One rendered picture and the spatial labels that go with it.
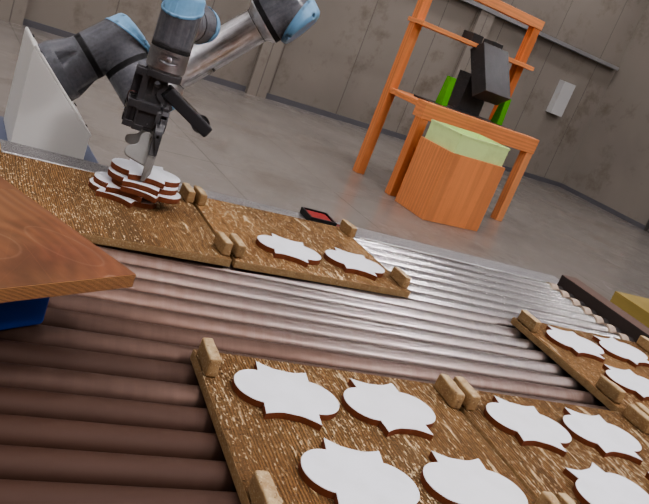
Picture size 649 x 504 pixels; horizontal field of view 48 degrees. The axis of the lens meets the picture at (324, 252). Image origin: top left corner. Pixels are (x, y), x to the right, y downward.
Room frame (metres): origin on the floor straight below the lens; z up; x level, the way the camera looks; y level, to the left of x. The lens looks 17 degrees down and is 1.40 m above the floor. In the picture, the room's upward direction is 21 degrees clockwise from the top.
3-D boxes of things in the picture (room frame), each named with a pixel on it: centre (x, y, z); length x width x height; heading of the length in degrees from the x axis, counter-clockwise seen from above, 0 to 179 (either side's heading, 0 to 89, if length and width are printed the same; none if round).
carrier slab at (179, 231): (1.32, 0.42, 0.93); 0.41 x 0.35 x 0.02; 122
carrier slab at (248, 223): (1.54, 0.06, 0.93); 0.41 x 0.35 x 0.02; 122
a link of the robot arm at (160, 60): (1.41, 0.41, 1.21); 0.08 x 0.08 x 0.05
